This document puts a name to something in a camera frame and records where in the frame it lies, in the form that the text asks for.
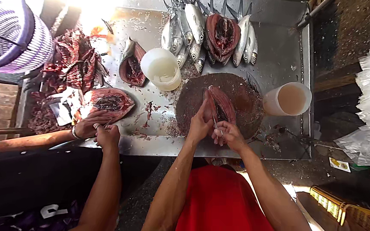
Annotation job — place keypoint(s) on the wide opened fish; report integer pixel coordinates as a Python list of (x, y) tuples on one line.
[(120, 110)]

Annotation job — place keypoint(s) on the yellow plastic crate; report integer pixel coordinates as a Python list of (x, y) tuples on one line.
[(329, 203)]

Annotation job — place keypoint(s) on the pile of silver fish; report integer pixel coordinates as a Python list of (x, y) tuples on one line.
[(194, 22)]

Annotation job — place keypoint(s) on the person's left thumb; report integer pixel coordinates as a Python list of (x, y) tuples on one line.
[(210, 124)]

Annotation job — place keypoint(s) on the person's right hand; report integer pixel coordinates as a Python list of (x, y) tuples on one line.
[(234, 136)]

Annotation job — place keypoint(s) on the round wooden chopping block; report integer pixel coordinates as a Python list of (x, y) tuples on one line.
[(188, 99)]

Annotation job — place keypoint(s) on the folded open fish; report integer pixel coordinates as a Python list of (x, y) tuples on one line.
[(128, 62)]

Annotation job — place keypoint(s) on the person's right thumb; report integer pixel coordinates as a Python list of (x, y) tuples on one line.
[(219, 132)]

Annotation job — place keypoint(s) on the metal tray table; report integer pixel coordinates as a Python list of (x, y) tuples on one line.
[(281, 57)]

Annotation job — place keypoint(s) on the split fish with pink flesh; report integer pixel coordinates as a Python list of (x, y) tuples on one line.
[(225, 102)]

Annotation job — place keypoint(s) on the person's left hand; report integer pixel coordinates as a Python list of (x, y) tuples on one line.
[(197, 127)]

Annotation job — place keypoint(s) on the butterflied red fish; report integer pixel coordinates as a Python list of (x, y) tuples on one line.
[(213, 32)]

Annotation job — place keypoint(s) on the translucent cup with cloudy liquid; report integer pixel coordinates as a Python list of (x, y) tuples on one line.
[(161, 69)]

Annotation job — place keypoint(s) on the metal pipe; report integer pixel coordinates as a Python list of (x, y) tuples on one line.
[(315, 12)]

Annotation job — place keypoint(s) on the person's left index finger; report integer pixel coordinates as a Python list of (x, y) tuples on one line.
[(202, 109)]

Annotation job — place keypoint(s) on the thin metal tweezers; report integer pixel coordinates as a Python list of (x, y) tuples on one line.
[(215, 122)]

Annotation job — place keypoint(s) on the person's left forearm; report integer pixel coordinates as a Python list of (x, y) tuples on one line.
[(172, 189)]

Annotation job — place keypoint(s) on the purple and white plastic basket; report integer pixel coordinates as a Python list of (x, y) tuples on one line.
[(24, 29)]

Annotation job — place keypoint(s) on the white card with yellow print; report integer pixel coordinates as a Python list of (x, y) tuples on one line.
[(339, 164)]

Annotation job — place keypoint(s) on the person's right forearm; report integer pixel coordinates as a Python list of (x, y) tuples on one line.
[(270, 189)]

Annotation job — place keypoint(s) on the pile of fish bones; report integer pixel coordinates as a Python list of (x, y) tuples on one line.
[(75, 67)]

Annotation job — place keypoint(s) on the translucent cup with brownish water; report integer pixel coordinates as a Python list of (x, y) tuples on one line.
[(273, 99)]

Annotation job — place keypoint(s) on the person's right index finger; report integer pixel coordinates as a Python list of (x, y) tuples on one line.
[(224, 124)]

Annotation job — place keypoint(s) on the person's right fingers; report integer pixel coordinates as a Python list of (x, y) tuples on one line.
[(216, 140)]

